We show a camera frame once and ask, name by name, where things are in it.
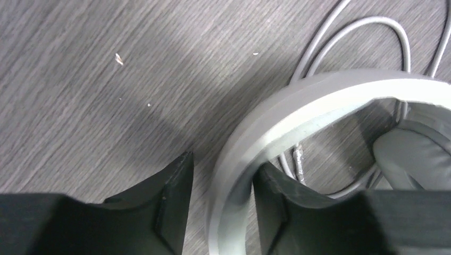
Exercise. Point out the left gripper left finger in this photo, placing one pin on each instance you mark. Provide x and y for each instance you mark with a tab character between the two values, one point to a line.
147	218

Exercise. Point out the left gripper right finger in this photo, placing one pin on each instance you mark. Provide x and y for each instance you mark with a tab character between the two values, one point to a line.
293	219

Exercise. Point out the white grey angular headphones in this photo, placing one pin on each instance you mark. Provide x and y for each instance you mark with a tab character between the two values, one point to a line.
287	117

